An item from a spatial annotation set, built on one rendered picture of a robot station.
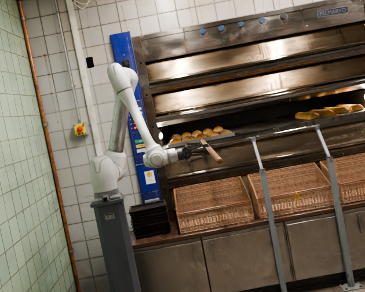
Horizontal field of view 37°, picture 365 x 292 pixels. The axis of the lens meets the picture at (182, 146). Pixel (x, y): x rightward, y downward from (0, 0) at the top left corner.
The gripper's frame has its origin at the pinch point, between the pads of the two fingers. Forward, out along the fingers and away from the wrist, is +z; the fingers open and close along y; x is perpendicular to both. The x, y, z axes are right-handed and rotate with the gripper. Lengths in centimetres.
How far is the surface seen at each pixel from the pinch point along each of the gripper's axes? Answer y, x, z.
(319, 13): -82, -99, 111
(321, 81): -28, -96, 103
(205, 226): 60, -51, -10
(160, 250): 70, -47, -45
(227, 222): 60, -51, 6
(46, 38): -102, -103, -106
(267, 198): 45, -39, 36
